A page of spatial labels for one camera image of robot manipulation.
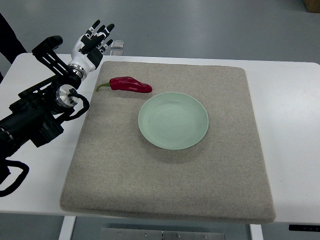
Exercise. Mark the upper floor socket cover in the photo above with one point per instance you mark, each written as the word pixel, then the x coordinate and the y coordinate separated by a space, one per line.
pixel 117 44

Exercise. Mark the white table leg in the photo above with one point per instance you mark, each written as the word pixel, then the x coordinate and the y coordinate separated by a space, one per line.
pixel 256 232
pixel 67 228

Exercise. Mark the white right table leg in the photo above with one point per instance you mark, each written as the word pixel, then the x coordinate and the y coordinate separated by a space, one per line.
pixel 256 232

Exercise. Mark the light green plate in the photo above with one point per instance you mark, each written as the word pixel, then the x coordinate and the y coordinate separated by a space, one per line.
pixel 173 121

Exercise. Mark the metal table base plate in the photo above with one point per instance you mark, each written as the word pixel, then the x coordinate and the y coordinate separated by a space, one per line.
pixel 144 234

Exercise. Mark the floor socket cover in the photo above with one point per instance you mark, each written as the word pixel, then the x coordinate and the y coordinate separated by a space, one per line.
pixel 117 44
pixel 116 52

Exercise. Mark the dark object at left edge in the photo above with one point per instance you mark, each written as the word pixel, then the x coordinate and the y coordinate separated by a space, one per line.
pixel 10 46

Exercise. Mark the beige felt mat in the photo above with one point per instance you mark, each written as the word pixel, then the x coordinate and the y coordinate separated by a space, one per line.
pixel 115 171

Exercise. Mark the black table control panel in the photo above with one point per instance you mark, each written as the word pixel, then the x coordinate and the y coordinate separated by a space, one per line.
pixel 304 228

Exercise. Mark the red pepper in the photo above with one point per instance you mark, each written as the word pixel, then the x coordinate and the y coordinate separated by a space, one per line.
pixel 126 83

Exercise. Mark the white left table leg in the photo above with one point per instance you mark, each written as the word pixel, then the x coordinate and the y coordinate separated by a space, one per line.
pixel 67 228

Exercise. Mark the cardboard box corner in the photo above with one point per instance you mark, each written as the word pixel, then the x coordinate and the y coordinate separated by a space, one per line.
pixel 312 6

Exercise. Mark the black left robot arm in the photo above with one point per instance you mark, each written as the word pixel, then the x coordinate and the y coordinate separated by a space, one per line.
pixel 42 108

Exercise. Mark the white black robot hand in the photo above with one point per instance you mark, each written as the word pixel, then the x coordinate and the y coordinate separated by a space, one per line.
pixel 88 51

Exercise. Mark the lower floor socket cover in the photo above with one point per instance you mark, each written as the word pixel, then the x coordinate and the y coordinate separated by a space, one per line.
pixel 116 52

